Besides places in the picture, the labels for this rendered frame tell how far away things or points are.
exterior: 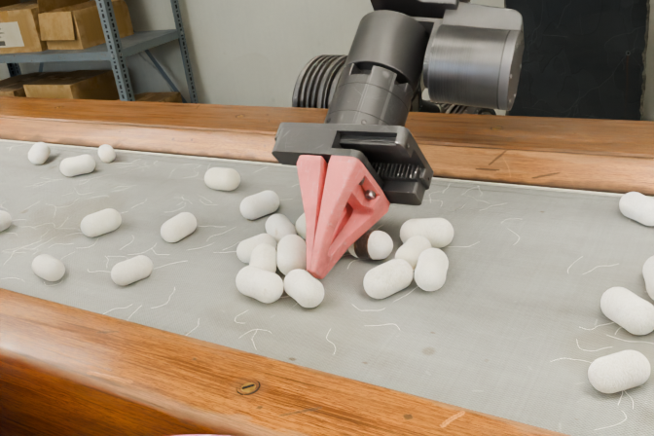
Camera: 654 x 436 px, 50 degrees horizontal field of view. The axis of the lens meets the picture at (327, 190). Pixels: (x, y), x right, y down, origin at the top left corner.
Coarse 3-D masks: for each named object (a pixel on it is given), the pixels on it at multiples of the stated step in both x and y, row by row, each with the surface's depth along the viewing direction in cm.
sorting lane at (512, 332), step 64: (0, 192) 74; (64, 192) 72; (128, 192) 69; (192, 192) 67; (256, 192) 65; (448, 192) 60; (512, 192) 58; (576, 192) 56; (0, 256) 59; (64, 256) 57; (128, 256) 56; (192, 256) 54; (448, 256) 49; (512, 256) 48; (576, 256) 47; (640, 256) 46; (128, 320) 47; (192, 320) 46; (256, 320) 45; (320, 320) 44; (384, 320) 43; (448, 320) 42; (512, 320) 41; (576, 320) 40; (384, 384) 37; (448, 384) 37; (512, 384) 36; (576, 384) 35
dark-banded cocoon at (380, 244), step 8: (376, 232) 49; (368, 240) 49; (376, 240) 49; (384, 240) 49; (352, 248) 50; (368, 248) 49; (376, 248) 49; (384, 248) 49; (376, 256) 49; (384, 256) 49
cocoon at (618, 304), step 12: (612, 288) 40; (624, 288) 40; (600, 300) 40; (612, 300) 39; (624, 300) 39; (636, 300) 38; (612, 312) 39; (624, 312) 38; (636, 312) 38; (648, 312) 38; (624, 324) 38; (636, 324) 38; (648, 324) 37
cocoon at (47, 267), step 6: (36, 258) 54; (42, 258) 53; (48, 258) 53; (54, 258) 53; (36, 264) 53; (42, 264) 53; (48, 264) 53; (54, 264) 53; (60, 264) 53; (36, 270) 53; (42, 270) 53; (48, 270) 52; (54, 270) 53; (60, 270) 53; (42, 276) 53; (48, 276) 53; (54, 276) 53; (60, 276) 53
